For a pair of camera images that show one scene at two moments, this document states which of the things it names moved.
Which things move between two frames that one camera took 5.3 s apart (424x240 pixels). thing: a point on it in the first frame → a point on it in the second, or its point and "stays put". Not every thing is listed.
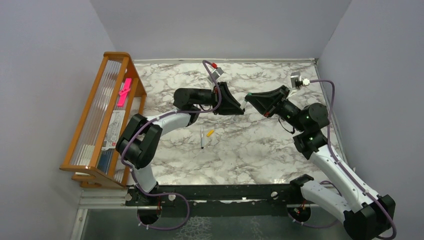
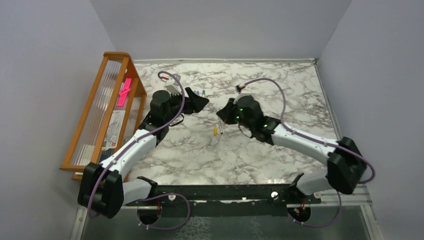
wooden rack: x=119 y=95 stays put
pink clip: x=123 y=93 stays put
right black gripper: x=267 y=103 → x=225 y=113
